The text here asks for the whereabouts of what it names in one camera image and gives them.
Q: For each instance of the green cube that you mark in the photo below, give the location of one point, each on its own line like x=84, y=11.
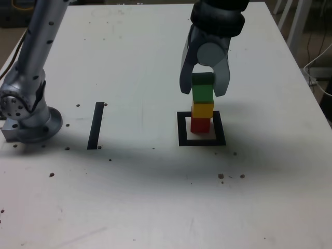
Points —
x=202, y=93

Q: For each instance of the red cube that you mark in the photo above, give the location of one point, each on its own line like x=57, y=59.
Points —
x=199, y=125

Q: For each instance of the white frame legs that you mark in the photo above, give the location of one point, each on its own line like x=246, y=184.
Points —
x=295, y=26

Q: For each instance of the black tape square outline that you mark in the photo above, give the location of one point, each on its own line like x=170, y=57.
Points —
x=202, y=143

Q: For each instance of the dark background box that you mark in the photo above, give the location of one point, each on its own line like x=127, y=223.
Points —
x=10, y=19

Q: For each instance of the black tape strip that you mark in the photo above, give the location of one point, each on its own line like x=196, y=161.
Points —
x=95, y=124

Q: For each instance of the yellow cube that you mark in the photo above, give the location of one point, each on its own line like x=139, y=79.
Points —
x=202, y=110

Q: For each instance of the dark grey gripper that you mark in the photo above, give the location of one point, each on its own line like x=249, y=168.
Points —
x=207, y=39

